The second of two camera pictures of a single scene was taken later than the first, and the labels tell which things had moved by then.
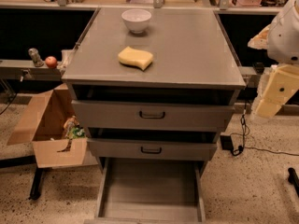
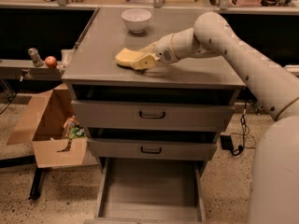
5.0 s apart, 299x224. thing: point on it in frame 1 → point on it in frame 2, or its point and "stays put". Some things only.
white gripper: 284,37 → 164,50
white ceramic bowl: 136,20 stays put
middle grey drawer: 151,148 stays put
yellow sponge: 135,58 stays put
